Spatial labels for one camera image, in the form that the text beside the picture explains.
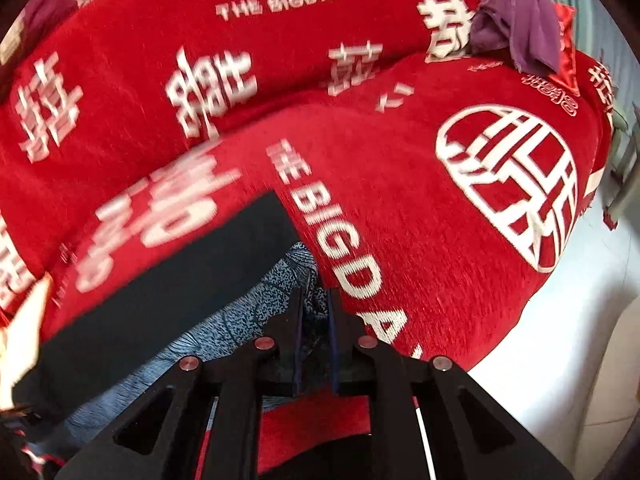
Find purple cloth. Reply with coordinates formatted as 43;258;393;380
467;0;563;75

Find red satin cloth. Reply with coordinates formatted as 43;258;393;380
550;2;583;98

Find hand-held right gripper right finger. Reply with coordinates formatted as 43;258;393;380
327;287;576;480

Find red printed blanket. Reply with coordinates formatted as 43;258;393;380
0;0;618;480

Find person's left hand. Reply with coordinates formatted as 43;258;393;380
0;274;53;398

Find black pants with grey lining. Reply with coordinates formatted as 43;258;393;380
10;190;333;461

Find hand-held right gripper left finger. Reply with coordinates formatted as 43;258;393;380
54;287;306;480

